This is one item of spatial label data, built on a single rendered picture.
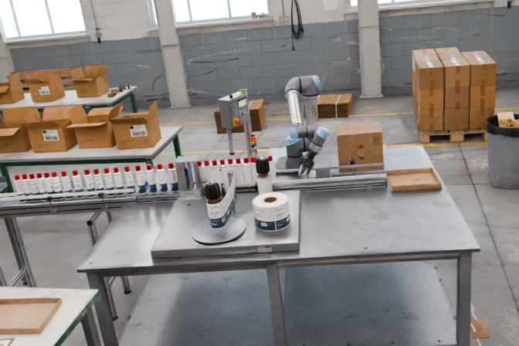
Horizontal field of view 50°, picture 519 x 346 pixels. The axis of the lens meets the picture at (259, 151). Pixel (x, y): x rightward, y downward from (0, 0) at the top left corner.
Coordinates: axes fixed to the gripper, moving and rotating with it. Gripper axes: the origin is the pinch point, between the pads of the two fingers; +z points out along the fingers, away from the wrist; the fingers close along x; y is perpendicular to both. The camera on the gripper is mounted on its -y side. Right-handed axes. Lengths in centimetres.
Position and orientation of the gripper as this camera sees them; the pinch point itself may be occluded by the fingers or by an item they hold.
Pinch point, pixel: (300, 174)
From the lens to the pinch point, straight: 360.9
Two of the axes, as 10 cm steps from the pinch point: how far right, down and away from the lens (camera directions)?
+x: 9.1, 4.0, 0.7
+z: -4.0, 8.5, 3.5
